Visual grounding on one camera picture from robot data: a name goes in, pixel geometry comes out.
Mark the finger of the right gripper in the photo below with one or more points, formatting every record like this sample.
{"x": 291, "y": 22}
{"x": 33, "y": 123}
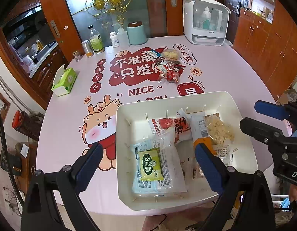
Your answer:
{"x": 261, "y": 132}
{"x": 272, "y": 110}

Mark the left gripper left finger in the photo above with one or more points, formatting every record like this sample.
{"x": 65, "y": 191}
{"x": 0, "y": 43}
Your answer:
{"x": 85, "y": 167}

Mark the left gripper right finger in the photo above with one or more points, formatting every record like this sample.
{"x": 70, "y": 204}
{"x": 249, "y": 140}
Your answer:
{"x": 212, "y": 167}

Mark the brown oat bar snack pack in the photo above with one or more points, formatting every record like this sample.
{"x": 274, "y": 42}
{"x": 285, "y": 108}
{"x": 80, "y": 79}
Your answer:
{"x": 218, "y": 131}

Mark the white orange long sachet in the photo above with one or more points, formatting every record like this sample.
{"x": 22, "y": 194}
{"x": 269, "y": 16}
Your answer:
{"x": 199, "y": 130}

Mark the red white snack packet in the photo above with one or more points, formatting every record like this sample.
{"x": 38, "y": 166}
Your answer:
{"x": 179, "y": 123}

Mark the white plastic tray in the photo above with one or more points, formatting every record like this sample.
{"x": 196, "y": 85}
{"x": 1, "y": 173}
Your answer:
{"x": 132, "y": 127}

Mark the green pineapple cake packet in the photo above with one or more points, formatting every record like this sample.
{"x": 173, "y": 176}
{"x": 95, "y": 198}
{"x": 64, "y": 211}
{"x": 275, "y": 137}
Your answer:
{"x": 150, "y": 166}

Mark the red jujube walnut packet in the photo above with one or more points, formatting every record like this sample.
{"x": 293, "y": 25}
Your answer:
{"x": 171, "y": 64}

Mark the green tissue box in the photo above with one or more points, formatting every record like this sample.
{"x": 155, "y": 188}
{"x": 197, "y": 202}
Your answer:
{"x": 63, "y": 81}

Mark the red snack packets pile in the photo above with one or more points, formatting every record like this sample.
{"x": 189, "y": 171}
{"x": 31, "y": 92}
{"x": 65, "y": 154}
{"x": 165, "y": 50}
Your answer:
{"x": 168, "y": 74}

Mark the small glass jar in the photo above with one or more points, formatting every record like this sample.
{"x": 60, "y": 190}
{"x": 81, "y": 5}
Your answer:
{"x": 76, "y": 55}

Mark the white storage cabinet box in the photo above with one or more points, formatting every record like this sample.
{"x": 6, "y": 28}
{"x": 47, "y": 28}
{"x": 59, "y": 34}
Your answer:
{"x": 205, "y": 22}

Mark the small metal tin can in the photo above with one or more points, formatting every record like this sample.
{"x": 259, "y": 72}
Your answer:
{"x": 87, "y": 48}

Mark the clear pack beige cookies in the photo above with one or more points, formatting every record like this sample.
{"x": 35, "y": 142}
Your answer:
{"x": 171, "y": 54}

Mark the glass bottle green label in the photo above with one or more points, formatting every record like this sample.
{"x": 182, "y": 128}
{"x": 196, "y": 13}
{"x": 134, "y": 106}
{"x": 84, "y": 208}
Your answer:
{"x": 96, "y": 40}

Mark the blue white candy wrapper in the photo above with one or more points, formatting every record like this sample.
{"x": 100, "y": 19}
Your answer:
{"x": 153, "y": 53}

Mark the white squeeze bottle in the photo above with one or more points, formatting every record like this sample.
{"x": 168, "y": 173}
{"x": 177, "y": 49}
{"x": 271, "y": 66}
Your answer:
{"x": 122, "y": 36}

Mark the white pill bottle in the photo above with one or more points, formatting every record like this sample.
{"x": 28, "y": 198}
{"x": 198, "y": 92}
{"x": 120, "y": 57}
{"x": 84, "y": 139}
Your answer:
{"x": 114, "y": 39}

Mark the teal canister with brown lid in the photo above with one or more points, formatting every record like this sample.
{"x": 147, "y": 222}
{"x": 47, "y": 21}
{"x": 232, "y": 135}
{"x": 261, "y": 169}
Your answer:
{"x": 136, "y": 33}

